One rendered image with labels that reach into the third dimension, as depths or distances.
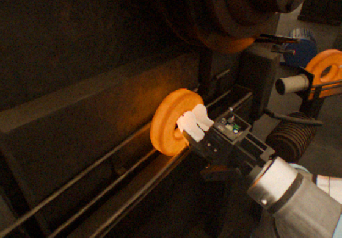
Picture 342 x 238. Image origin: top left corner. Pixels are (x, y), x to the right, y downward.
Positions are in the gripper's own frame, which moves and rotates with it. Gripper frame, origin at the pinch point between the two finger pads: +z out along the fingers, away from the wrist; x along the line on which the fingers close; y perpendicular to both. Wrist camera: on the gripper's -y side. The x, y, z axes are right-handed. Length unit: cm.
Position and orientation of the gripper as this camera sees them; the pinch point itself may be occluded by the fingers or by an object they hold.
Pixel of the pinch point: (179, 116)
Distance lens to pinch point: 55.5
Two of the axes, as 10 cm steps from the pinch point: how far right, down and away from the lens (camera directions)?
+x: -6.8, 4.2, -6.0
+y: 1.9, -6.9, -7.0
